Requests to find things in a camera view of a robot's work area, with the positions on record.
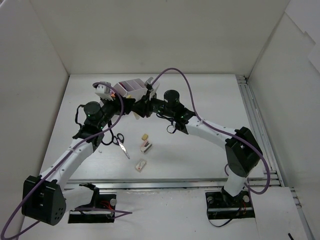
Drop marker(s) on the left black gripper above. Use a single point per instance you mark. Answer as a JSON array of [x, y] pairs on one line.
[[127, 102]]

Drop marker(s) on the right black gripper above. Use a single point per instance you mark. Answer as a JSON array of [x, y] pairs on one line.
[[144, 105]]

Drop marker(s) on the tan eraser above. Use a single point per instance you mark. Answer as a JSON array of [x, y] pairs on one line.
[[145, 137]]

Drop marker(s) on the black handled scissors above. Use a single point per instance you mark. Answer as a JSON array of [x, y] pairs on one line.
[[118, 139]]

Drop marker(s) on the pink white stapler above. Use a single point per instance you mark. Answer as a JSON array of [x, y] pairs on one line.
[[146, 145]]

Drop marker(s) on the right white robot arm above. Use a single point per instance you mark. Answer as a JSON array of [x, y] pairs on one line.
[[242, 150]]

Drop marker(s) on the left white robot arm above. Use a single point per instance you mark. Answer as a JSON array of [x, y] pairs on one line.
[[44, 197]]

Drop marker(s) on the white pink desk organizer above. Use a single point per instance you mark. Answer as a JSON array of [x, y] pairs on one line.
[[135, 88]]

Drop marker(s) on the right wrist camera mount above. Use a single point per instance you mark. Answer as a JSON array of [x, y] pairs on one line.
[[149, 84]]

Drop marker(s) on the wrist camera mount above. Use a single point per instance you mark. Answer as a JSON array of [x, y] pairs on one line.
[[149, 84], [102, 89]]

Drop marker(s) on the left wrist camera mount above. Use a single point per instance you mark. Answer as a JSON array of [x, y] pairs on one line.
[[102, 89]]

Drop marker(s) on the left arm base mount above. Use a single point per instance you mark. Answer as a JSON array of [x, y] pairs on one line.
[[98, 213]]

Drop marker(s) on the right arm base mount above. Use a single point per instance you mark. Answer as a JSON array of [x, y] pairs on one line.
[[218, 208]]

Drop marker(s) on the aluminium rail frame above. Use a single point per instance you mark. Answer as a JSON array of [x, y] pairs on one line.
[[175, 160]]

